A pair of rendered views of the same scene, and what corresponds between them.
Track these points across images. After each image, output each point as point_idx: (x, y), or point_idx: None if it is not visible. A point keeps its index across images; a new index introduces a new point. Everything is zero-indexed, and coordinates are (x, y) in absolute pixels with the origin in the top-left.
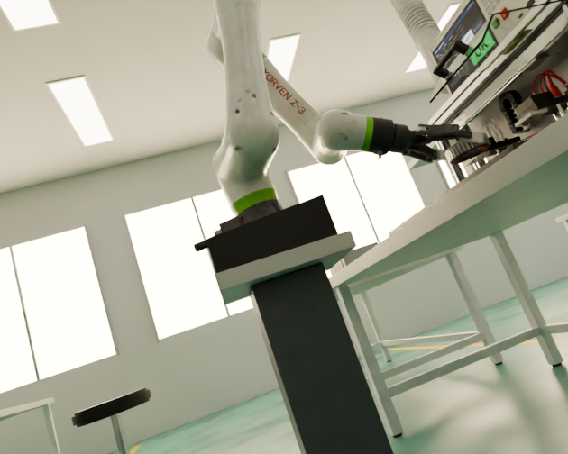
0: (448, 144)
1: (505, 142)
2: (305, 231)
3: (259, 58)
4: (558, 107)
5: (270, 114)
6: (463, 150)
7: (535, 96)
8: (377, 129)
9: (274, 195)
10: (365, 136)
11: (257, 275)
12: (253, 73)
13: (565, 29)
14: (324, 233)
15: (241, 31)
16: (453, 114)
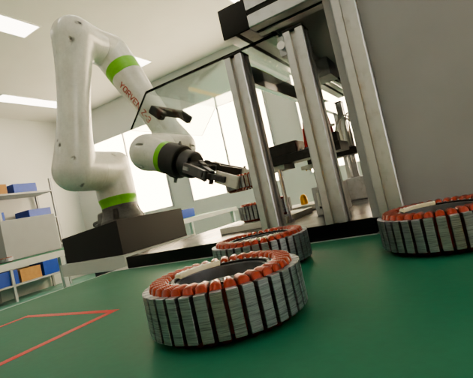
0: (341, 119)
1: (341, 152)
2: (106, 247)
3: (71, 103)
4: (278, 175)
5: (70, 160)
6: (227, 190)
7: (270, 150)
8: (160, 161)
9: (120, 199)
10: (154, 166)
11: (77, 272)
12: (63, 121)
13: (257, 85)
14: (115, 251)
15: (58, 81)
16: (332, 91)
